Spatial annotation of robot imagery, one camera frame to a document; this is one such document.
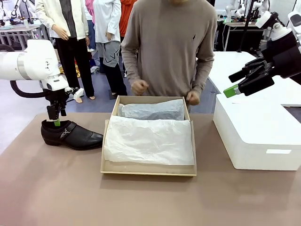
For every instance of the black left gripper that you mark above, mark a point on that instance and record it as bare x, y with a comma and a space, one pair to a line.
56, 96

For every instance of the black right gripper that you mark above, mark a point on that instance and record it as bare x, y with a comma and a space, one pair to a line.
285, 56

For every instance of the black leather shoe silver buckle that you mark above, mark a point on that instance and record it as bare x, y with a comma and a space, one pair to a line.
77, 139

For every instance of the white tissue paper sheet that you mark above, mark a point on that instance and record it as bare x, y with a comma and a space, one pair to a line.
150, 141

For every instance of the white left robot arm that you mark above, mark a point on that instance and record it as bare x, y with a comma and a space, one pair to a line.
35, 61

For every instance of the person's left forearm beige sleeve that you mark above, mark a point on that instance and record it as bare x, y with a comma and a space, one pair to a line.
202, 75

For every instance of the person's right forearm beige sleeve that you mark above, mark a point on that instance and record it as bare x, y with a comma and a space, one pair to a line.
131, 68

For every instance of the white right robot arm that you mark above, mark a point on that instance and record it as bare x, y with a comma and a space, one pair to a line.
281, 33

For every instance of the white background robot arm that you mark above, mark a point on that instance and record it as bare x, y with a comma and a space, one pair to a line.
231, 9
263, 5

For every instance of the white storage box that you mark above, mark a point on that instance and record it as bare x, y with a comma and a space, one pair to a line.
258, 131

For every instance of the white label on storage box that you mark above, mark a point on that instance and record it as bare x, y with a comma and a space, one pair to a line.
278, 151

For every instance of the brown cardboard shoe box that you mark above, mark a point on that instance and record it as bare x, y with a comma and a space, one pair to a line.
141, 170

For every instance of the person's left hand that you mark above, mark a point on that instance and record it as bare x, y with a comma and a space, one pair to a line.
193, 98

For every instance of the person's right hand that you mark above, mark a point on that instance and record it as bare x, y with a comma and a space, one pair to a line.
138, 86

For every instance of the white table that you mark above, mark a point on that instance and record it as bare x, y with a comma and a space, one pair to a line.
237, 63

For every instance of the dark background desk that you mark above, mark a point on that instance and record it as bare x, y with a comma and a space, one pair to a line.
235, 35

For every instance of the black pole stand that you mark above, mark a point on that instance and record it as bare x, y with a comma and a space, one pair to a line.
247, 23

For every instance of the clothes pile on floor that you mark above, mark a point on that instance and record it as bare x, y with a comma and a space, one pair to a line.
94, 70

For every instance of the mannequin white jacket black trousers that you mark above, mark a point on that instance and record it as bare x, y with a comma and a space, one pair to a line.
70, 28

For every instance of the person in beige sweater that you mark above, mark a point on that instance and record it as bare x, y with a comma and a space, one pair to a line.
169, 42

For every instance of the white background workbench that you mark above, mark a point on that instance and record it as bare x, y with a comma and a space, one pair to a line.
16, 29

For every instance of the mannequin white shirt grey shorts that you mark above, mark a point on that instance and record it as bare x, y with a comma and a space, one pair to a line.
105, 21

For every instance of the pink garment figure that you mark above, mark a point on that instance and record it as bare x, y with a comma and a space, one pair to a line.
90, 14

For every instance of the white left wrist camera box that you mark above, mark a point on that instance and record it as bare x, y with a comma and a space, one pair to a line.
78, 93

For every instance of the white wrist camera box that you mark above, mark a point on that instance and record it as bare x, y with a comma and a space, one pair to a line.
263, 20
78, 93

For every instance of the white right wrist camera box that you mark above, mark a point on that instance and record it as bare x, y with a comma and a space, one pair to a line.
263, 20

